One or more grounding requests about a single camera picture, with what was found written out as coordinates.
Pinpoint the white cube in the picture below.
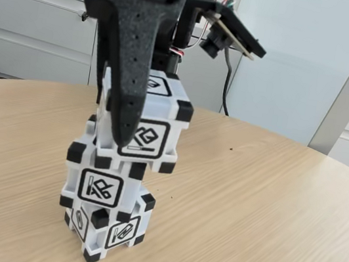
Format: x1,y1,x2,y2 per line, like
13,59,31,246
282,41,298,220
57,180,155,262
89,62,200,177
57,110,155,226

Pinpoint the white cabinet with doors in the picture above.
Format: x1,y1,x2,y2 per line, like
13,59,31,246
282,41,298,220
0,0,255,118

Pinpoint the white cube, S-shaped symbol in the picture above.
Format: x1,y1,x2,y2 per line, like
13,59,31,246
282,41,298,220
57,180,155,262

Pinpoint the gripper-mounted camera module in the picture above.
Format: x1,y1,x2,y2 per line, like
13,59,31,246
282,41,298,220
180,0,275,68

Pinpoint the dark camera cable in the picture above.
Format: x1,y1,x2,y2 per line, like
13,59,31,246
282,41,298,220
213,44,241,118

